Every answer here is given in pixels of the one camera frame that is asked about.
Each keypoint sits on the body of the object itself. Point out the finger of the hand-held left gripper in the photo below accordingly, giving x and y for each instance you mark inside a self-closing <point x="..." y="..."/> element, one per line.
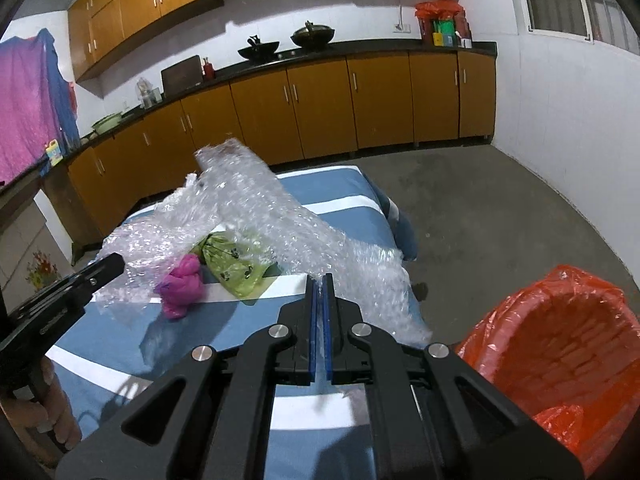
<point x="102" y="270"/>

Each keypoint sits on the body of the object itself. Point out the pink plastic bag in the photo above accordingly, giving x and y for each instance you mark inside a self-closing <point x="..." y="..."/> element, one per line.
<point x="182" y="287"/>

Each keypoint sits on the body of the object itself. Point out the black kitchen countertop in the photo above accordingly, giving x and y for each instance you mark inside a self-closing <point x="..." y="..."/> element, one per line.
<point x="380" y="49"/>

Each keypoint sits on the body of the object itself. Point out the white cup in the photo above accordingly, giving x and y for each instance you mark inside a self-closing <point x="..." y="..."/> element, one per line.
<point x="465" y="43"/>

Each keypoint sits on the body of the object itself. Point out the white wall socket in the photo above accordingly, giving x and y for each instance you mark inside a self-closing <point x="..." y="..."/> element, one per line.
<point x="401" y="27"/>

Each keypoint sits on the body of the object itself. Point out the black wok with lid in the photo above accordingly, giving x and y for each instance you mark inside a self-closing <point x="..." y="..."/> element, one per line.
<point x="312" y="36"/>

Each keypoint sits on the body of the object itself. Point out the bin with orange bag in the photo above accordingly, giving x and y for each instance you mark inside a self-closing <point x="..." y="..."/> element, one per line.
<point x="575" y="280"/>

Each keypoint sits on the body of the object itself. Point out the clear jar with bag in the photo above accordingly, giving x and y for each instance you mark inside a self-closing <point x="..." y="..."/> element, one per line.
<point x="148" y="94"/>

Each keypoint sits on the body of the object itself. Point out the yellow detergent bottle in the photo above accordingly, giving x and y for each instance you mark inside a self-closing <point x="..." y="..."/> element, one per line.
<point x="54" y="154"/>

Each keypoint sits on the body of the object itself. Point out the red bag on counter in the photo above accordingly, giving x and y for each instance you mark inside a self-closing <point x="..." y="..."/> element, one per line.
<point x="426" y="30"/>

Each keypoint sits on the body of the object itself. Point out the green box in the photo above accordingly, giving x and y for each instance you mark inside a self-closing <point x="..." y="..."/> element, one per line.
<point x="445" y="30"/>

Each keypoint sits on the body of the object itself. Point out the flower sticker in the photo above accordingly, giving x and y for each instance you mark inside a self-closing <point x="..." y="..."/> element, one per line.
<point x="42" y="270"/>

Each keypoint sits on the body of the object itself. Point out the wooden base cabinets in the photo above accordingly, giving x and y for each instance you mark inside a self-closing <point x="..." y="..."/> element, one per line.
<point x="320" y="105"/>

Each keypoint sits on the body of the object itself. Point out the red plastic bag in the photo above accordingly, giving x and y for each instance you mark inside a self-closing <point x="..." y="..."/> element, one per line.
<point x="560" y="425"/>

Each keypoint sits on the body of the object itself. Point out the red bottle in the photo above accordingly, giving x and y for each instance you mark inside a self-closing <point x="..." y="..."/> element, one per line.
<point x="208" y="70"/>

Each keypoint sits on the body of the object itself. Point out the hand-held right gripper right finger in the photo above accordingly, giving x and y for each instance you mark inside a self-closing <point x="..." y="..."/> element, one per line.
<point x="329" y="330"/>

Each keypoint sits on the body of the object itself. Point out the open black wok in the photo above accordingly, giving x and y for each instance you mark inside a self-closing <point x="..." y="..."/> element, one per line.
<point x="258" y="51"/>

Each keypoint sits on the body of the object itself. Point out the purple and blue cloth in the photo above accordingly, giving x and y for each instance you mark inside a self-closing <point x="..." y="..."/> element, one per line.
<point x="30" y="105"/>

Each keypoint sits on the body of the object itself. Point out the red plastic basket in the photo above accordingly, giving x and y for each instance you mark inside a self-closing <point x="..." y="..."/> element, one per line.
<point x="575" y="360"/>

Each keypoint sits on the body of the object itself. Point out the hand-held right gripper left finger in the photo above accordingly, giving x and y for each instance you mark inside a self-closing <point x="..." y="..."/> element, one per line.
<point x="311" y="330"/>

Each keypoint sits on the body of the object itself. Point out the green basin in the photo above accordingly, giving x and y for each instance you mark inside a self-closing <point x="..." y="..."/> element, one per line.
<point x="106" y="124"/>

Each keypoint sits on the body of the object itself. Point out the green printed plastic bag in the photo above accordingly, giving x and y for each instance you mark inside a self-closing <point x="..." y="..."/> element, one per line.
<point x="235" y="265"/>

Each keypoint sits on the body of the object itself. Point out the clear bubble wrap sheet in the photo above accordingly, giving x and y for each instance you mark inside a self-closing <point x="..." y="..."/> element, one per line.
<point x="250" y="195"/>

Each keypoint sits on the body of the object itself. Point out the red bag on boxes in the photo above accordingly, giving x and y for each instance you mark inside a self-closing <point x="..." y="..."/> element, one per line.
<point x="439" y="9"/>

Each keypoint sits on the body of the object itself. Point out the blue striped tablecloth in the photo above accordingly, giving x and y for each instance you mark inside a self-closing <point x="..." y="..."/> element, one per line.
<point x="225" y="325"/>

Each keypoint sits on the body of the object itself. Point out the person's left hand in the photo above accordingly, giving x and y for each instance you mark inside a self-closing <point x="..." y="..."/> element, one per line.
<point x="62" y="410"/>

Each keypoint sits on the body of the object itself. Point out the wooden wall cabinets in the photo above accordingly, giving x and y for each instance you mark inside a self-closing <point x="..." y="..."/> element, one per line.
<point x="140" y="0"/>

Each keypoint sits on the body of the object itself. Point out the dark wooden cutting board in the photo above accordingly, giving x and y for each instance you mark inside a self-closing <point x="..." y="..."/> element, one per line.
<point x="181" y="76"/>

